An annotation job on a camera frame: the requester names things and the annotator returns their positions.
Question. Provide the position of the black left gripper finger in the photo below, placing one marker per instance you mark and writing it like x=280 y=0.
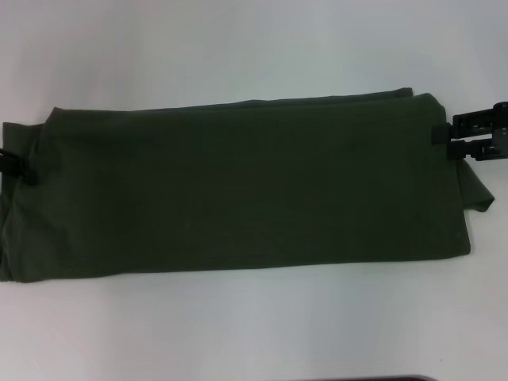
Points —
x=18 y=164

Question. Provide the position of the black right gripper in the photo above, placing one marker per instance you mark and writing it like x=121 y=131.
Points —
x=501 y=133

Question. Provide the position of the dark green FREE t-shirt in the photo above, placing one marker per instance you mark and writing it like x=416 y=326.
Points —
x=238 y=178

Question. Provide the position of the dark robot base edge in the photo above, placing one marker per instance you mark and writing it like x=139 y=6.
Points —
x=405 y=378

